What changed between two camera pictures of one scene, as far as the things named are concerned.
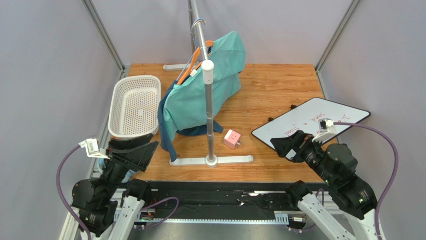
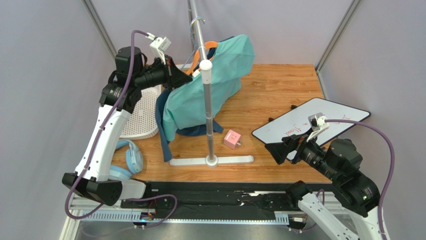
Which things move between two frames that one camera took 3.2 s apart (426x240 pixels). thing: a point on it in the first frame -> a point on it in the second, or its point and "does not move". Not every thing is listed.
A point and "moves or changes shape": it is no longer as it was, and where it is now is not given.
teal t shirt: x=185 y=105 moves or changes shape
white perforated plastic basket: x=135 y=106 does not move
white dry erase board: x=305 y=119 does not move
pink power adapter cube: x=232 y=139 does not move
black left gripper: x=134 y=153 -> x=173 y=76
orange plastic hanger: x=209 y=43 moves or changes shape
